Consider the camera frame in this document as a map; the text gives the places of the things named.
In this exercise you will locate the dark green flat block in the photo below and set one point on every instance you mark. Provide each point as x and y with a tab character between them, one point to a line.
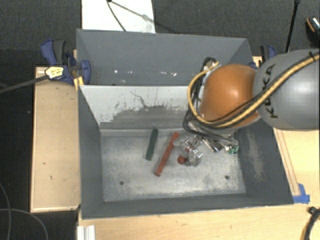
151	145

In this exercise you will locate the red-brown flat block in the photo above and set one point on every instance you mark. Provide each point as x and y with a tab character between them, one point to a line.
166	155

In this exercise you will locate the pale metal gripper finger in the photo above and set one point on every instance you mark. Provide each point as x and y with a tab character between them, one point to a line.
186	144
195	157

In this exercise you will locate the pale wood board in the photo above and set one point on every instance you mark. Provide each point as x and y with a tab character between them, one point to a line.
55	146

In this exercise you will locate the small red-brown block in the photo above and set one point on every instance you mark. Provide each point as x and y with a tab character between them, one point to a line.
181	160

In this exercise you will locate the grey metal bin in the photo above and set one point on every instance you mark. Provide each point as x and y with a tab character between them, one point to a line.
175	179

